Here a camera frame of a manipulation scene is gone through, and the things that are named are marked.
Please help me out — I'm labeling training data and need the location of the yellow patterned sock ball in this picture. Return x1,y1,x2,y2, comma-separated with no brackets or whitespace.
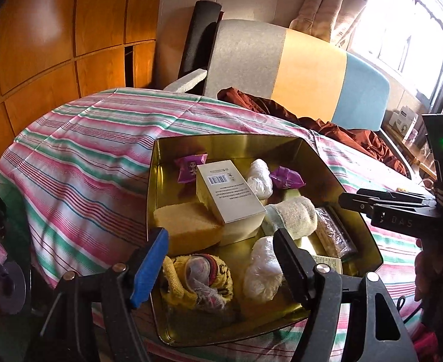
161,253,234,311

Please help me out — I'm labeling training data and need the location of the white plastic bag ball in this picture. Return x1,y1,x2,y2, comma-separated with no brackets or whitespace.
246,159,273,200

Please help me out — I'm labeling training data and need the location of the person right hand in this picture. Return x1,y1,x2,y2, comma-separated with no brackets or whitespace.
415,239,443,326

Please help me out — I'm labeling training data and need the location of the gold metal tin box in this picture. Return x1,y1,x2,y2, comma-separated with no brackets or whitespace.
147,134,383,347

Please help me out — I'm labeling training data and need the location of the green white small box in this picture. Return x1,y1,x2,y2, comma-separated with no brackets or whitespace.
312,255,343,275

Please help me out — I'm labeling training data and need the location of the rust brown blanket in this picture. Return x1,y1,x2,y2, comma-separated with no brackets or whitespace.
217,87,409,177

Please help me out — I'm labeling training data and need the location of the wooden side table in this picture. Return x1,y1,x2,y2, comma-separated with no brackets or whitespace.
382,125,437,181

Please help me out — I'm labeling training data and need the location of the brown snack bar packet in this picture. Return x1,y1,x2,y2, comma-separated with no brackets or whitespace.
316,207,358,262

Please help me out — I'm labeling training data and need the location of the purple snack packet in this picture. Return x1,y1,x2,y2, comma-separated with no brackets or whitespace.
175,154,207,184
270,166,306,190

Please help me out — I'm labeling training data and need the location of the beige curtain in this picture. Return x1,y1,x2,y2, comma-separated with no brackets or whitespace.
289,0,368,47

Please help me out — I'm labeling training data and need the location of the white product box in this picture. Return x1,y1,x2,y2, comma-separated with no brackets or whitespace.
388,106,418,140

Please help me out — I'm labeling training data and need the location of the large yellow sponge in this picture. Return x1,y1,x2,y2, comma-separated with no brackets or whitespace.
153,202,223,257

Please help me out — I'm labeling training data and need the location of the window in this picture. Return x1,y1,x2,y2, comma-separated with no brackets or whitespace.
349,0,443,108

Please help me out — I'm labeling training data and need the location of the beige sock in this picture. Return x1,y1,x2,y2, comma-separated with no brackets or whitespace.
262,196,318,240

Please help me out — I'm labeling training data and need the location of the black foam roll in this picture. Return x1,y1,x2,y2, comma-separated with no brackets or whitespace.
178,0,222,78

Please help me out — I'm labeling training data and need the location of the beige cardboard box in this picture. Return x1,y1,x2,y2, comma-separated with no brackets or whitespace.
196,160,265,246

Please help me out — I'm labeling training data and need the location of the wooden wardrobe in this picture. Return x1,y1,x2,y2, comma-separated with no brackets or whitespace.
0,0,160,157

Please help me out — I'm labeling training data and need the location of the white bed rail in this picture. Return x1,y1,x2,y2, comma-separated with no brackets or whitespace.
164,69,207,93

